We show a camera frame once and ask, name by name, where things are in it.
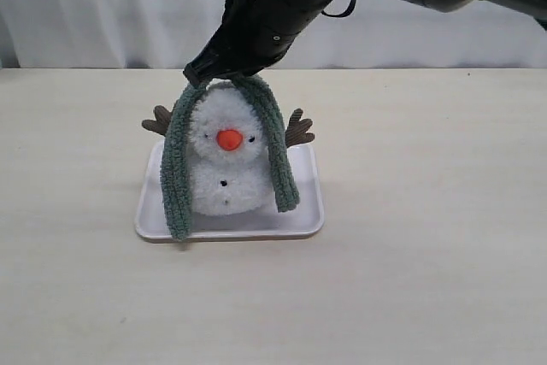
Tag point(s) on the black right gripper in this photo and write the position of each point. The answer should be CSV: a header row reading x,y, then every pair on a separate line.
x,y
256,34

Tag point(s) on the green knitted scarf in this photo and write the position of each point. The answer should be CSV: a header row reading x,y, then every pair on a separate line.
x,y
177,168

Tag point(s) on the white plush snowman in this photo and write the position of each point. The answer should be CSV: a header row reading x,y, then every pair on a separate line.
x,y
231,155

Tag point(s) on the white rectangular tray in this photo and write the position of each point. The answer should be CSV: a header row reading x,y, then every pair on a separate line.
x,y
265,223

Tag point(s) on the white backdrop curtain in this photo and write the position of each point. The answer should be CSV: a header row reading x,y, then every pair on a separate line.
x,y
170,33

